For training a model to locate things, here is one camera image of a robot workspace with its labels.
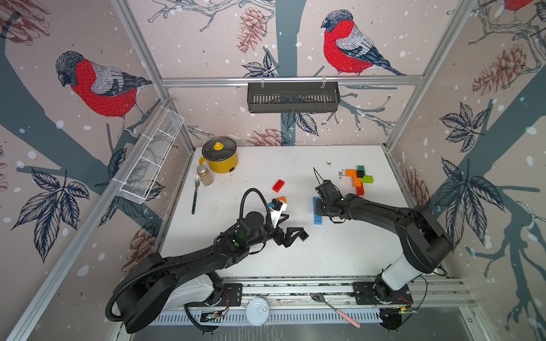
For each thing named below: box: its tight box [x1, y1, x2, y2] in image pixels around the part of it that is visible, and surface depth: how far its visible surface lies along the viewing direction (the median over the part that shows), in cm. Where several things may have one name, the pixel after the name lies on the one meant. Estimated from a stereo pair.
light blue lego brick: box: [313, 206, 323, 226], surface depth 92 cm
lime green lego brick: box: [361, 175, 374, 184], surface depth 106 cm
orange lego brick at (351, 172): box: [344, 169, 358, 177], surface depth 107 cm
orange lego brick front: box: [352, 176, 362, 188], surface depth 105 cm
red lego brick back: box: [272, 179, 286, 194], surface depth 106 cm
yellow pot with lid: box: [199, 136, 239, 174], surface depth 106 cm
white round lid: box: [245, 296, 270, 327], surface depth 67 cm
